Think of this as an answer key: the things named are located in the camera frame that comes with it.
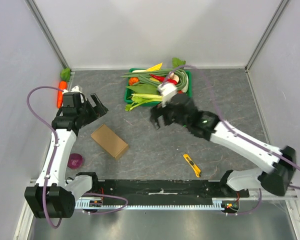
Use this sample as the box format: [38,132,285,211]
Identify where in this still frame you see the brown cardboard express box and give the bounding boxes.
[90,124,129,160]

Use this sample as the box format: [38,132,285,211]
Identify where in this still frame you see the yellow utility knife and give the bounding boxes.
[183,154,202,178]

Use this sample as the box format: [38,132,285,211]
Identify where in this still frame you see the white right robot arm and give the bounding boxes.
[150,93,296,197]

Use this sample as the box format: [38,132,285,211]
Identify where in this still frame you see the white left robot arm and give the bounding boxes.
[24,90,108,219]

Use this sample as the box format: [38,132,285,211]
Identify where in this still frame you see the green celery stalk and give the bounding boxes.
[125,93,163,112]

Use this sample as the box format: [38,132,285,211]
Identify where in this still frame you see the green leafy vegetable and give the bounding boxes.
[126,83,158,95]

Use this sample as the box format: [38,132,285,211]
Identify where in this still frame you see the green plastic tray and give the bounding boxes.
[124,69,192,112]

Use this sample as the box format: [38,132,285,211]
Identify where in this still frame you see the red chili pepper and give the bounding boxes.
[150,74,165,82]

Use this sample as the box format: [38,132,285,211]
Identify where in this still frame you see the beige toy mushroom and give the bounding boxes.
[167,72,180,85]

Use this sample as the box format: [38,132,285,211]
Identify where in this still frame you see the green long beans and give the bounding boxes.
[122,68,190,92]

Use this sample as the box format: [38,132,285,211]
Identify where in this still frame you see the orange toy carrot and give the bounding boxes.
[56,67,71,109]

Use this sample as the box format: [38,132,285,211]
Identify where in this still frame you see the small orange pumpkin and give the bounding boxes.
[128,77,139,86]

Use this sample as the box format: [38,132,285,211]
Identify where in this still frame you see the yellow corn husk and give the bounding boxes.
[145,62,163,72]

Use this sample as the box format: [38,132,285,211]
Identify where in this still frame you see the white radish with leaves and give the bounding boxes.
[171,57,189,93]

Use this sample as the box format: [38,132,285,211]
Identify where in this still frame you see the purple red onion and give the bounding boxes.
[67,153,84,170]

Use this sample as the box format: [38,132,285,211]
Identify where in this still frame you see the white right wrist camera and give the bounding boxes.
[157,83,178,108]

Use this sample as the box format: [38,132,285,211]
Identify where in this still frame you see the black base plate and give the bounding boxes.
[71,178,251,207]

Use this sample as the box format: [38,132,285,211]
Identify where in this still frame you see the slotted cable duct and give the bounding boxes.
[74,197,239,212]

